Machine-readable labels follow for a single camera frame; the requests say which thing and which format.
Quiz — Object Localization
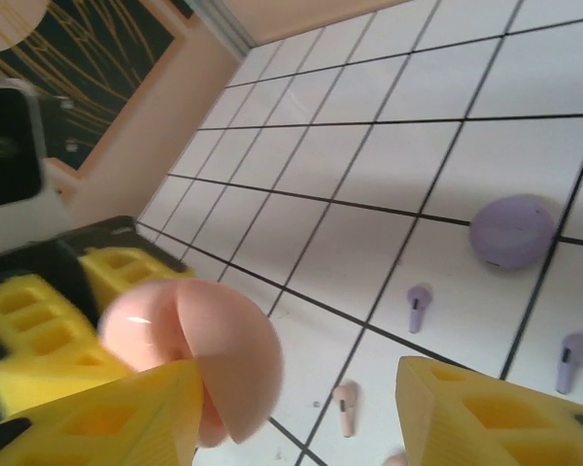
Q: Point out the pink earbud charging case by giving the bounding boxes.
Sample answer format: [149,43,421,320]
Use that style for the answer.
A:
[99,279,286,448]

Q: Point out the purple earbud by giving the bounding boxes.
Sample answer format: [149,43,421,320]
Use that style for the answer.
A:
[406,284,436,335]
[556,332,583,395]

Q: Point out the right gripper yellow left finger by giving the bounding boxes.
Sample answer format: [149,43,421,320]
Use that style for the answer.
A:
[0,357,206,466]

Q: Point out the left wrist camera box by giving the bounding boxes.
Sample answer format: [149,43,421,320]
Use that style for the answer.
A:
[0,70,77,244]

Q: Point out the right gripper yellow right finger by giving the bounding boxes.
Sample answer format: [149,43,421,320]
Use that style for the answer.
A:
[397,355,583,466]

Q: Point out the purple earbud charging case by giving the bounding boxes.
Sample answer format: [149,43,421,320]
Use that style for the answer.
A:
[468,193,563,271]

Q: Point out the aluminium frame post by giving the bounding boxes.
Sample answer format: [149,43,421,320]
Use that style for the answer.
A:
[187,0,254,62]

